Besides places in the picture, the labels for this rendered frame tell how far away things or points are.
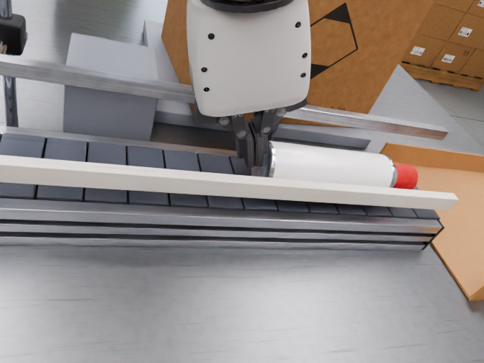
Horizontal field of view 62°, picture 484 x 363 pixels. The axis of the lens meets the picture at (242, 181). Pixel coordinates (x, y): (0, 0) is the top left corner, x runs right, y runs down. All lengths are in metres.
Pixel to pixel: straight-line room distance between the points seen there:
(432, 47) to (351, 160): 3.57
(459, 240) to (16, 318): 0.55
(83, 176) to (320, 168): 0.23
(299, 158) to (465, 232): 0.33
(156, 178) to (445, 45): 3.82
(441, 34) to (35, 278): 3.81
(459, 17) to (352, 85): 3.38
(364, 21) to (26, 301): 0.51
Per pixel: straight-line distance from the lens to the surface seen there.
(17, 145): 0.43
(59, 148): 0.43
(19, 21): 0.44
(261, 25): 0.32
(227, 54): 0.32
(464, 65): 4.38
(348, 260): 0.50
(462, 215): 0.71
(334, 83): 0.63
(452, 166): 0.81
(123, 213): 0.38
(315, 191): 0.42
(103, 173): 0.36
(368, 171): 0.47
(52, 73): 0.39
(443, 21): 3.92
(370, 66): 0.65
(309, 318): 0.42
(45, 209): 0.38
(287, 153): 0.42
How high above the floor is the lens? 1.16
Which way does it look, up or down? 39 degrees down
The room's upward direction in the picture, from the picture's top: 23 degrees clockwise
